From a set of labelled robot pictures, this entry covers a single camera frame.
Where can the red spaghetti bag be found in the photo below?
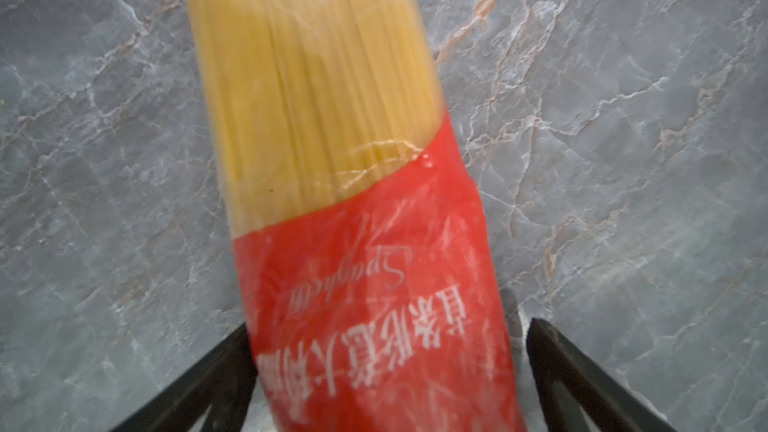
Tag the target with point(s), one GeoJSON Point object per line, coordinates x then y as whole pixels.
{"type": "Point", "coordinates": [360, 240]}

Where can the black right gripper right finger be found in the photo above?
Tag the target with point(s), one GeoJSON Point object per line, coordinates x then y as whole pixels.
{"type": "Point", "coordinates": [573, 390]}

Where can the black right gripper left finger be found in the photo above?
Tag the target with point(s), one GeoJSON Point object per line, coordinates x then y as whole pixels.
{"type": "Point", "coordinates": [218, 389]}

